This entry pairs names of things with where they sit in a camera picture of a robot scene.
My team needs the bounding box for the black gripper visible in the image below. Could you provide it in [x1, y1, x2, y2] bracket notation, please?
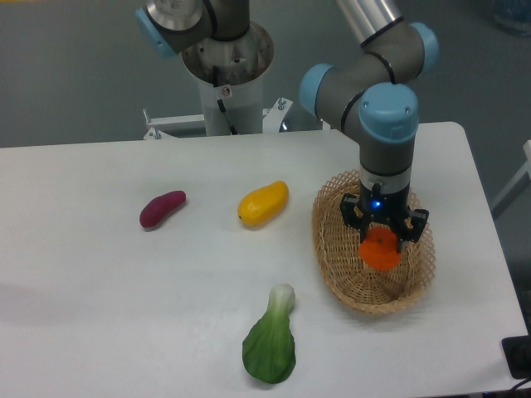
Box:
[339, 185, 429, 253]

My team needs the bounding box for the orange fruit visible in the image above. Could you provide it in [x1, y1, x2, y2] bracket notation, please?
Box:
[358, 226, 402, 271]

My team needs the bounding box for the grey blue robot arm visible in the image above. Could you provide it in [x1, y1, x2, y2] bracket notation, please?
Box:
[135, 1, 439, 250]

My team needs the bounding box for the woven wicker basket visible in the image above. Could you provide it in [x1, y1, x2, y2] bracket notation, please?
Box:
[312, 170, 436, 315]

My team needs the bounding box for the yellow mango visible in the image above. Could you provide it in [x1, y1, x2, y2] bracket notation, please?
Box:
[237, 181, 290, 227]

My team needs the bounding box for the green bok choy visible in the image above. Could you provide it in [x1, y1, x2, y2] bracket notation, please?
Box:
[241, 284, 296, 385]

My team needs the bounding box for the black device at table edge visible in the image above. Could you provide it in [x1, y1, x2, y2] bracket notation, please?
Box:
[501, 335, 530, 380]

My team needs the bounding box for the purple sweet potato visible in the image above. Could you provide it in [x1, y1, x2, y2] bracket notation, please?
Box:
[139, 191, 187, 229]

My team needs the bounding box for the blue translucent container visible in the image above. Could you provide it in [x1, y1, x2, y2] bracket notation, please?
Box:
[491, 0, 530, 37]

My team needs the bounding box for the white frame at right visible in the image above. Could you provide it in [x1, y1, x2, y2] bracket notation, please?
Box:
[490, 140, 530, 220]

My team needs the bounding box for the white metal base frame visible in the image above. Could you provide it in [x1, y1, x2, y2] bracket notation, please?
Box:
[142, 95, 333, 141]

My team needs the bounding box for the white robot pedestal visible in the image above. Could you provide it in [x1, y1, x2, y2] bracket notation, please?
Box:
[182, 22, 274, 136]

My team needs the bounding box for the black cable on pedestal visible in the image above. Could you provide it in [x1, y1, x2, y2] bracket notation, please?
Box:
[212, 65, 239, 136]

